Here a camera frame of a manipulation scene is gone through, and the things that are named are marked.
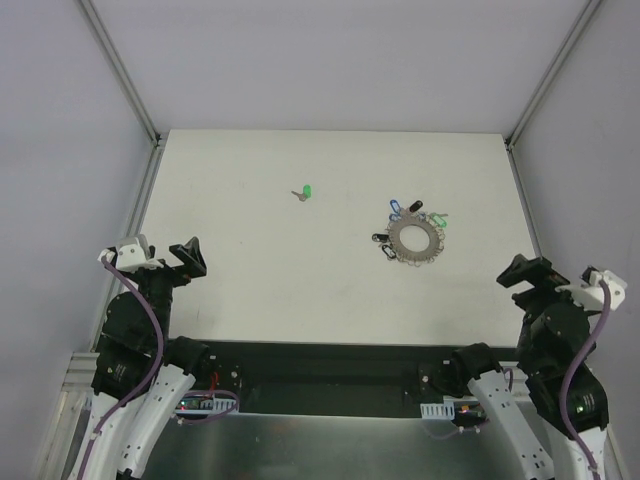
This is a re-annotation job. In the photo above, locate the blue tag key bunch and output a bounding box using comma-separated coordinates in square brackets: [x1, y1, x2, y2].
[389, 199, 401, 215]

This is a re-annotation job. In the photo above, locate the metal key organizer ring disc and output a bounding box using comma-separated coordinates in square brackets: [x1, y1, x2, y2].
[386, 212, 445, 266]

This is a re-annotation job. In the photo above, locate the left white cable duct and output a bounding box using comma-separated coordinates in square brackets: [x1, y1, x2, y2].
[175, 394, 238, 416]

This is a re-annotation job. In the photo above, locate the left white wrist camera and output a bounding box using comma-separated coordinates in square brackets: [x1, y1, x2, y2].
[98, 234, 161, 273]

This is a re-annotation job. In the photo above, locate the key with green tag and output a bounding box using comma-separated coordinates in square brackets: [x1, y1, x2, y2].
[291, 184, 312, 202]

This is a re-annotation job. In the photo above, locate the white cable duct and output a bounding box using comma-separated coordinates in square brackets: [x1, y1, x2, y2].
[420, 402, 456, 421]
[175, 394, 238, 416]

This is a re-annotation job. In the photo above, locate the key with black fob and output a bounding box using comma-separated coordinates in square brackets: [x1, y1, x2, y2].
[381, 244, 397, 261]

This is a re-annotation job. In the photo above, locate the green tag on ring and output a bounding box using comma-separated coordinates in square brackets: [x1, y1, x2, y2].
[429, 212, 447, 228]

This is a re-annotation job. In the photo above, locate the right white cable duct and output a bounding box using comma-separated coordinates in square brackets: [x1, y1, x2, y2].
[420, 402, 456, 421]

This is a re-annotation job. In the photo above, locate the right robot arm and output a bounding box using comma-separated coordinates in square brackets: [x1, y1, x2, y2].
[428, 254, 614, 479]

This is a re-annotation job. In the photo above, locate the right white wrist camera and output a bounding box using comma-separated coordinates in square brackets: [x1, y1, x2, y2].
[555, 266, 627, 311]

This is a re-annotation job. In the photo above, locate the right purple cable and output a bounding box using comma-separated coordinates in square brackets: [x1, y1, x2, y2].
[429, 279, 614, 480]

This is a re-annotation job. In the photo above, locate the key with black tag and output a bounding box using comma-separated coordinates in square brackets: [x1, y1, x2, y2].
[371, 233, 390, 245]

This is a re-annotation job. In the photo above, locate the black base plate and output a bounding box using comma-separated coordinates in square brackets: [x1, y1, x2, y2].
[164, 338, 501, 416]

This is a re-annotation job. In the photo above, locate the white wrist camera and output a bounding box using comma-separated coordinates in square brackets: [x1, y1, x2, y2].
[98, 234, 161, 273]
[555, 266, 627, 311]

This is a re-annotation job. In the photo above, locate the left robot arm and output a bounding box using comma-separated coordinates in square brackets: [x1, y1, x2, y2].
[69, 234, 212, 479]

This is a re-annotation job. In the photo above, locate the black tag on ring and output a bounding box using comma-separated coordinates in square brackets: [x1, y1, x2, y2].
[408, 200, 423, 213]

